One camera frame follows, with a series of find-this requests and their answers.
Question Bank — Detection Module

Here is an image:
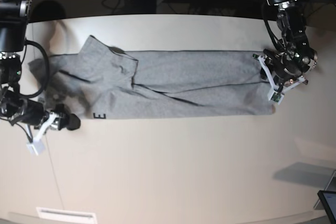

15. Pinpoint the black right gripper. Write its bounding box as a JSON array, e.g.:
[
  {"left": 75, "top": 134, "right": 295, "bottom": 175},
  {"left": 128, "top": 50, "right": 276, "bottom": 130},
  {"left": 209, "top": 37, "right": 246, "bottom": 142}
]
[{"left": 1, "top": 91, "right": 81, "bottom": 131}]

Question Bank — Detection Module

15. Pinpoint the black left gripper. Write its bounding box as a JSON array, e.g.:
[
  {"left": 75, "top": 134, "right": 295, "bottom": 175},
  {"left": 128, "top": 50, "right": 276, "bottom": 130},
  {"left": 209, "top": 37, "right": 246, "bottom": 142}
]
[{"left": 263, "top": 49, "right": 306, "bottom": 79}]

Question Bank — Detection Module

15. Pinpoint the grey T-shirt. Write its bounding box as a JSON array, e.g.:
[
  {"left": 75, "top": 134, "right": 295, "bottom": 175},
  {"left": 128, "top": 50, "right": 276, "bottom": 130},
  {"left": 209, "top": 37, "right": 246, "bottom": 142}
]
[{"left": 39, "top": 37, "right": 273, "bottom": 119}]

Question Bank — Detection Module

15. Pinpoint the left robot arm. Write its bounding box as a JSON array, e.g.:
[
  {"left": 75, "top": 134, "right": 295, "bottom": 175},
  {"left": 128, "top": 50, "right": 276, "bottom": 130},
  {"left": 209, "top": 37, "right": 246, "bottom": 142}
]
[{"left": 261, "top": 0, "right": 317, "bottom": 91}]

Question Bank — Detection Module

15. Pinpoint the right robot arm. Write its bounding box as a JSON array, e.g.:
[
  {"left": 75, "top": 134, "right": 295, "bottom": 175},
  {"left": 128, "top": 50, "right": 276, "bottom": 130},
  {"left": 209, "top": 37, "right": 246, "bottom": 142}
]
[{"left": 1, "top": 0, "right": 81, "bottom": 131}]

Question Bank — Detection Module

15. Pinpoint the tablet screen corner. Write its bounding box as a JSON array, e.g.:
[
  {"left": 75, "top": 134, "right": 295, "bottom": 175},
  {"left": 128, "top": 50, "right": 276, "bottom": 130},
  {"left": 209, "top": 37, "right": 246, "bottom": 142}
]
[{"left": 318, "top": 190, "right": 335, "bottom": 224}]

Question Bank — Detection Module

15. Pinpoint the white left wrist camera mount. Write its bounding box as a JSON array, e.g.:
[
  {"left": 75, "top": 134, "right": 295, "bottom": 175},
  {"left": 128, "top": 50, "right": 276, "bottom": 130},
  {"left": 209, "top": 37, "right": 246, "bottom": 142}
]
[{"left": 253, "top": 54, "right": 308, "bottom": 104}]

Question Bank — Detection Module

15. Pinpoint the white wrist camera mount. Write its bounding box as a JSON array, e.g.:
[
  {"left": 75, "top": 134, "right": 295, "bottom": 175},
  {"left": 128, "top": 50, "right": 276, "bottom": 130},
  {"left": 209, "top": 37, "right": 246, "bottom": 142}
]
[
  {"left": 253, "top": 54, "right": 308, "bottom": 104},
  {"left": 25, "top": 112, "right": 62, "bottom": 156}
]

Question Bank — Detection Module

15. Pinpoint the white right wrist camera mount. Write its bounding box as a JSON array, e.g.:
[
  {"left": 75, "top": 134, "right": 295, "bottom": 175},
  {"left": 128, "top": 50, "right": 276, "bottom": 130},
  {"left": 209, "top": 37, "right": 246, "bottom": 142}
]
[{"left": 25, "top": 112, "right": 62, "bottom": 156}]

